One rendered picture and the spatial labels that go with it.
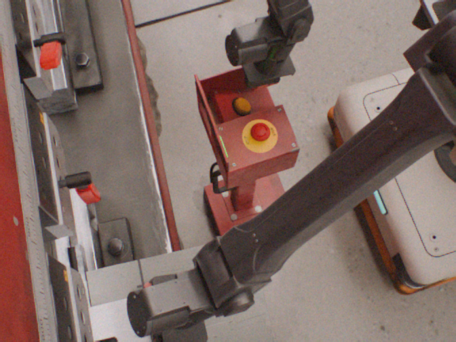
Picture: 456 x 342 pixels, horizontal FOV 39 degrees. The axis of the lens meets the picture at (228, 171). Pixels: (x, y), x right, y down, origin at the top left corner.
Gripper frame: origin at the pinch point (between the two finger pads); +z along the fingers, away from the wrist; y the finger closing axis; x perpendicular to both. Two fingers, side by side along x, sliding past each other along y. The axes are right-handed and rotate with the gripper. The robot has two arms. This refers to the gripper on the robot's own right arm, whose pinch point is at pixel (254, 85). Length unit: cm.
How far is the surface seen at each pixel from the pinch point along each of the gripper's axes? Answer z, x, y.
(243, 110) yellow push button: 7.5, 1.7, 1.2
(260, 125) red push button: -0.4, 9.0, 2.2
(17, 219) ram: -52, 32, 52
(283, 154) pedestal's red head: 2.2, 15.1, -1.3
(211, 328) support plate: -14, 44, 28
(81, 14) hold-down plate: -2.9, -21.1, 30.3
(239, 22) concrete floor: 74, -59, -38
